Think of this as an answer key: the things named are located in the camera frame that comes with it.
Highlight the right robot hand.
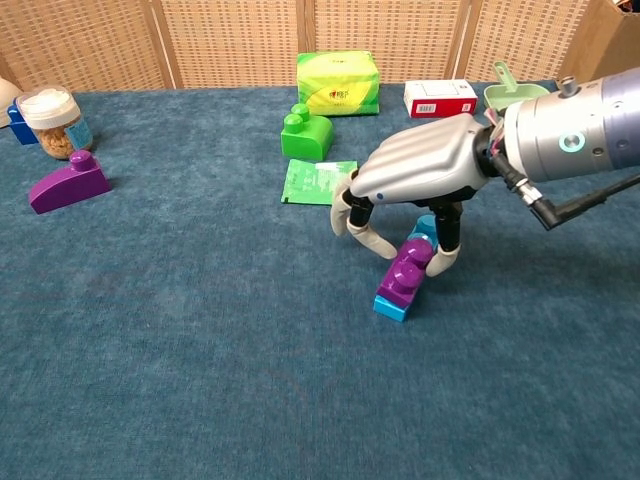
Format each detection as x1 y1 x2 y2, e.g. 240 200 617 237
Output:
329 112 501 278

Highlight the small purple two-stud brick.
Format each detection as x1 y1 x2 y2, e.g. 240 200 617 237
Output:
375 238 435 306

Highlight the light blue four-stud brick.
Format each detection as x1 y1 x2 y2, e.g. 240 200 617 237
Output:
373 214 441 324

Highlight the red and white box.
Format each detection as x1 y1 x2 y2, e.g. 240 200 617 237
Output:
403 78 479 120

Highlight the mint green dustpan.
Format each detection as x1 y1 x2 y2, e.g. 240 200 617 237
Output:
482 60 551 109

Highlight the green yellow tissue pack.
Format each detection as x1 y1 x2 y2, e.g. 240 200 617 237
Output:
295 50 381 118

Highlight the green sachet packet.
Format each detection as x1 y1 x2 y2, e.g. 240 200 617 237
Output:
280 159 360 208

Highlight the green rounded two-stud brick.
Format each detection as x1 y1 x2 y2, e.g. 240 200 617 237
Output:
279 103 335 161

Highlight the brown cardboard box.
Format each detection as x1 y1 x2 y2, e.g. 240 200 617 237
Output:
559 0 640 84

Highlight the woven wooden folding screen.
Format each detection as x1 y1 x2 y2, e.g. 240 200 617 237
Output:
0 0 601 94

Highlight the blue table cloth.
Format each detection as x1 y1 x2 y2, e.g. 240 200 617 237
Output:
0 79 640 480

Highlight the purple sloped one-stud brick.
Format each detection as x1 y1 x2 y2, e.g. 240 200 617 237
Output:
28 149 112 215

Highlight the clear jar with white lid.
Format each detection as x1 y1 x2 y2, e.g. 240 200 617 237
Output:
15 85 95 161

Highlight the blue and white object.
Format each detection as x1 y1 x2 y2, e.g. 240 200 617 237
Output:
6 98 40 147

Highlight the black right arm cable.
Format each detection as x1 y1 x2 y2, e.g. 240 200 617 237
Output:
492 149 640 231

